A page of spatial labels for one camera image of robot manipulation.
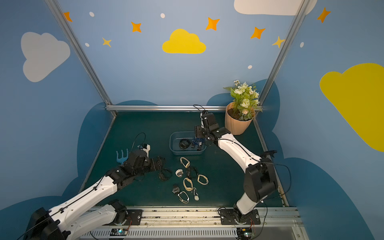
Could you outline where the transparent blue watch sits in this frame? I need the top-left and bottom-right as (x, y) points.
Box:
(192, 138), (205, 151)

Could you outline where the black band smartwatch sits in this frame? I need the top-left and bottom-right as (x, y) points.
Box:
(158, 168), (172, 182)

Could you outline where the black wide band watch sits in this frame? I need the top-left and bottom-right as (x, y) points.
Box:
(179, 139), (191, 150)

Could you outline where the cream band watch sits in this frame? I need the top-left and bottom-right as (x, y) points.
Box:
(197, 174), (209, 186)

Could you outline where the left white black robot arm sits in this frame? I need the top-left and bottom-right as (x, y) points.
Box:
(20, 148), (165, 240)

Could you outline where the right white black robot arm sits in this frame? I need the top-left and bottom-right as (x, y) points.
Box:
(195, 110), (279, 224)

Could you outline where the blue plastic storage box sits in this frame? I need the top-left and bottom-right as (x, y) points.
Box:
(170, 131), (207, 156)

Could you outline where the beige square watch upper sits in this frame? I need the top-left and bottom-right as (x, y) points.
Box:
(180, 157), (191, 169)

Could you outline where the small black watch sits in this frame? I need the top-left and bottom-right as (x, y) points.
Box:
(172, 185), (180, 195)

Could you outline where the beige band watch middle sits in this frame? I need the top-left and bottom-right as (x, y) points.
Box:
(183, 178), (194, 192)

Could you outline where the peach ribbed flower pot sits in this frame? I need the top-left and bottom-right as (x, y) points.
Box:
(225, 102), (256, 136)

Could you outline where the artificial white flower plant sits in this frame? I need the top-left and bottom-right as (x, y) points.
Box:
(224, 80), (263, 121)

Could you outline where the red spray bottle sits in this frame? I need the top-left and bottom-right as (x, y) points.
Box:
(260, 150), (277, 159)

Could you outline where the left green circuit board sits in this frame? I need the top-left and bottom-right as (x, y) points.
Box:
(110, 229), (129, 237)

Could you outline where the green circuit board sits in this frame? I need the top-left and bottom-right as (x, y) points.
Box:
(237, 228), (254, 240)
(110, 229), (129, 237)

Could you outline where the right green circuit board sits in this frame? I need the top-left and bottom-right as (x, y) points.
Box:
(237, 228), (254, 240)

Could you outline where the blue garden fork wooden handle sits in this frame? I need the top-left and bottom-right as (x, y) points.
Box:
(116, 149), (129, 165)

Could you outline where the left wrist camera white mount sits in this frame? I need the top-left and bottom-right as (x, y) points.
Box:
(139, 144), (151, 157)

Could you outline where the white strap silver watch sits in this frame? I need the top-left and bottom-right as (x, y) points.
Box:
(175, 169), (184, 178)

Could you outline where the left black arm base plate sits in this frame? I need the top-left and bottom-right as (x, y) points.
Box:
(106, 209), (143, 226)

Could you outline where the silver bracelet watch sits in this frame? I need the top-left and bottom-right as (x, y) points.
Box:
(178, 191), (190, 204)

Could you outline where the aluminium frame back bar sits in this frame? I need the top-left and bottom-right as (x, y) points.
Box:
(106, 105), (227, 113)

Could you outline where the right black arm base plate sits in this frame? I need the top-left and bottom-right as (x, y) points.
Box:
(218, 208), (261, 225)

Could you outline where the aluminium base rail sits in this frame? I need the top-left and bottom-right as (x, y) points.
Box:
(78, 207), (309, 240)

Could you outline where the aluminium frame right post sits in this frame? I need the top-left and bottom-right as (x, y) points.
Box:
(259, 0), (311, 106)

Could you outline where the aluminium frame post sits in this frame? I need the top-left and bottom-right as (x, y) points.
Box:
(259, 0), (311, 106)
(45, 0), (113, 107)

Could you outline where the aluminium frame left post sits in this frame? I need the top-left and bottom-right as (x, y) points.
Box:
(45, 0), (113, 107)

